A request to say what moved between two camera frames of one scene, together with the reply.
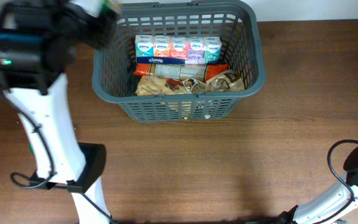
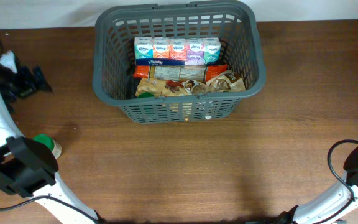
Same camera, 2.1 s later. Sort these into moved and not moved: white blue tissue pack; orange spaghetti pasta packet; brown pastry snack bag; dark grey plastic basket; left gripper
Moved: left gripper
Not moved: dark grey plastic basket; brown pastry snack bag; white blue tissue pack; orange spaghetti pasta packet
